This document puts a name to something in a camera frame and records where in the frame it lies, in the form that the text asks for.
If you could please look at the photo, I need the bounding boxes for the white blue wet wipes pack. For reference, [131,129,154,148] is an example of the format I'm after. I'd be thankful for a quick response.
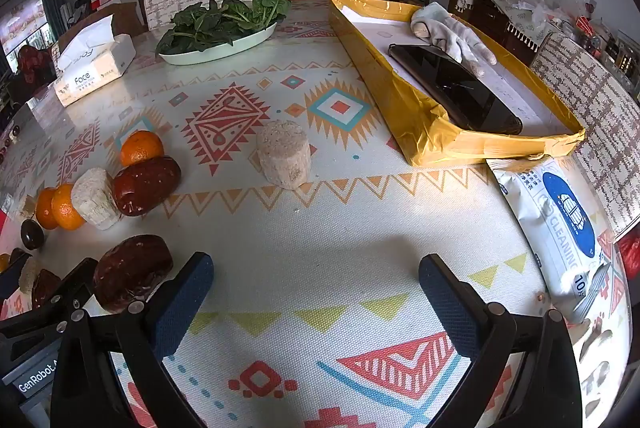
[486,156,613,324]

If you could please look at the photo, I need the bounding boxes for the small dark round fruit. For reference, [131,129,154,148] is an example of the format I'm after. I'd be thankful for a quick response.
[20,220,44,251]

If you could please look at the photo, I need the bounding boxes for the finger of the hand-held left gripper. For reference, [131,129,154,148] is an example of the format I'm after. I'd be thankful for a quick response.
[0,258,99,335]
[0,264,30,301]

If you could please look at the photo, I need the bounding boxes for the brown date-shaped bun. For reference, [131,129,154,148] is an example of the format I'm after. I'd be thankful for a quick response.
[111,155,182,217]

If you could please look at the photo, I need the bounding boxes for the brown chair back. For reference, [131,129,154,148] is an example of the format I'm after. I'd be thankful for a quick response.
[57,2,148,44]

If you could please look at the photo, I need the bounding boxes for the dark red object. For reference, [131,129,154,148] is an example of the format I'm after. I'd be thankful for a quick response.
[17,45,53,85]

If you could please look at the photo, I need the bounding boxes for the grey knitted glove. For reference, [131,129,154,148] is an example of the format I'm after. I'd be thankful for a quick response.
[411,2,498,78]

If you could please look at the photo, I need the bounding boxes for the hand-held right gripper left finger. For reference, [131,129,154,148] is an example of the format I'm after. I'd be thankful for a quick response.
[50,252,215,428]

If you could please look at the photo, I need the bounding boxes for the window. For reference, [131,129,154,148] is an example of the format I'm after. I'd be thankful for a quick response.
[0,0,51,59]

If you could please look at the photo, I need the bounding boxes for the pale green oval plate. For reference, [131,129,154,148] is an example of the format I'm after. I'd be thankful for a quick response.
[156,22,278,66]

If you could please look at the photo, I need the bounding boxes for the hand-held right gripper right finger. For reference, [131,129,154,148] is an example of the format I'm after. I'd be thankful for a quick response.
[419,254,583,428]

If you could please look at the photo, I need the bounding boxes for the white tissue pack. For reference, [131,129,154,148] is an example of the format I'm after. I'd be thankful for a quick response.
[52,14,137,108]

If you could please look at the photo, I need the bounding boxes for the black tablet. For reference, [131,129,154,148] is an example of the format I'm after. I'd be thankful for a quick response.
[388,43,523,135]

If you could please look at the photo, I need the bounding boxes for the yellow taped cardboard box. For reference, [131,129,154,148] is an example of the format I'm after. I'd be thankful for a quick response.
[328,0,586,167]

